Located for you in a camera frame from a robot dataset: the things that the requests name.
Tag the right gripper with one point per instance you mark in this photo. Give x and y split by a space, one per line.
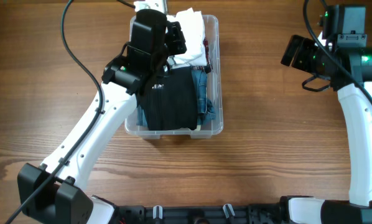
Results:
299 60

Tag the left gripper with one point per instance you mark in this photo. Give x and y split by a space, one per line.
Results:
179 36

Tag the white printed shirt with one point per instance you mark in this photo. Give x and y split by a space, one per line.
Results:
193 28

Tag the red navy plaid shirt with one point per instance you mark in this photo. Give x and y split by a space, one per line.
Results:
208 66

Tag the black garment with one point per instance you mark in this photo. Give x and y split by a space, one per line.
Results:
171 104

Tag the blue denim jeans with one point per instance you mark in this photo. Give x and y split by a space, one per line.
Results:
205 109

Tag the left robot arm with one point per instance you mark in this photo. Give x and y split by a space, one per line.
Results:
53 192

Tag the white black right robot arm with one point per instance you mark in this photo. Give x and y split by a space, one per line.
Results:
351 79

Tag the clear plastic storage bin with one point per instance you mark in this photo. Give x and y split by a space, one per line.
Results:
214 94

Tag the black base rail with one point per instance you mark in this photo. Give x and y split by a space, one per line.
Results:
228 213

